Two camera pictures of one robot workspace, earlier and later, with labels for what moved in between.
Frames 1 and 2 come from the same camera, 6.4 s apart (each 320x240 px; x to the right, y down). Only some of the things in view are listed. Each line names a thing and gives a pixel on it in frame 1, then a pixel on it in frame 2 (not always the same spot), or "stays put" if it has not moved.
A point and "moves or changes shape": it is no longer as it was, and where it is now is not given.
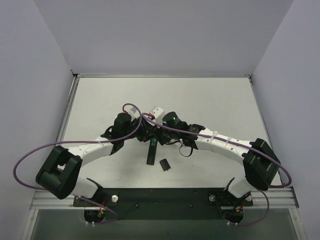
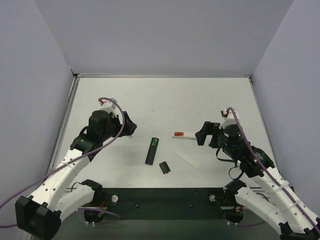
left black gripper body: [141, 130] → [126, 124]
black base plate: [168, 203] stays put
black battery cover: [164, 164] moves or changes shape
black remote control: [151, 152] stays put
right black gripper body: [160, 135] → [213, 136]
